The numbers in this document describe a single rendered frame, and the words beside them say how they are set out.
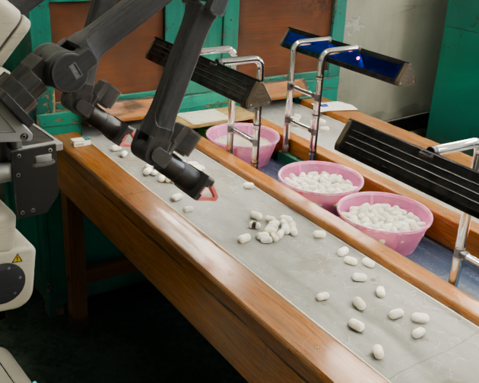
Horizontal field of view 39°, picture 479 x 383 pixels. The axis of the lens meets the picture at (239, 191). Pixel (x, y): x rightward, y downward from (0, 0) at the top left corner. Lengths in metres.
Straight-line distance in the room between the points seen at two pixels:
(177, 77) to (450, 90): 3.35
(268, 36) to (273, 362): 1.67
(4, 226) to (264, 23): 1.55
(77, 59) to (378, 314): 0.83
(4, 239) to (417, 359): 0.92
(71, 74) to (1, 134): 0.17
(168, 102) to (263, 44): 1.32
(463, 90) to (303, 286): 3.21
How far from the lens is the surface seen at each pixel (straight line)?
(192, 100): 2.67
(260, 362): 1.48
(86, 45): 1.39
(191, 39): 1.53
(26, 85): 1.36
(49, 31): 2.38
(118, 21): 1.43
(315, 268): 1.68
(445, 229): 2.00
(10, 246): 1.62
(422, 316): 1.53
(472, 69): 4.61
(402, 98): 5.08
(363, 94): 4.73
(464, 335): 1.54
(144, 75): 2.56
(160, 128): 1.53
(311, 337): 1.40
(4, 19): 1.48
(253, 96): 1.83
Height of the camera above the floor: 1.57
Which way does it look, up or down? 24 degrees down
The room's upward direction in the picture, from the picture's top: 3 degrees clockwise
